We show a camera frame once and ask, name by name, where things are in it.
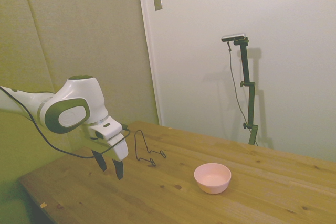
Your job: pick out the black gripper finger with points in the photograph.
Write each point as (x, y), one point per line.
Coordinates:
(118, 170)
(102, 162)

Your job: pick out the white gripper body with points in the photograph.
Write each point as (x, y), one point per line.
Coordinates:
(119, 148)

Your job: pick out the pink plastic bowl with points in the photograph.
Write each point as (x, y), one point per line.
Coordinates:
(212, 179)

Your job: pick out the small orange scrap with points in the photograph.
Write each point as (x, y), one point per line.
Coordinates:
(43, 204)

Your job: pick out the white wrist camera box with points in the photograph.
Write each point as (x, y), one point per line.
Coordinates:
(106, 129)

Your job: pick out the white door frame trim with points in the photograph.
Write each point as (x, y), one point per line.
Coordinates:
(150, 51)

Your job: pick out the black camera stand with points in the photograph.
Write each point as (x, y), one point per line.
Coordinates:
(249, 98)

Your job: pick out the grey wall switch plate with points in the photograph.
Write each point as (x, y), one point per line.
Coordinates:
(157, 1)

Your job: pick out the silver camera on stand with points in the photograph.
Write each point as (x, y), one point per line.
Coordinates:
(233, 37)

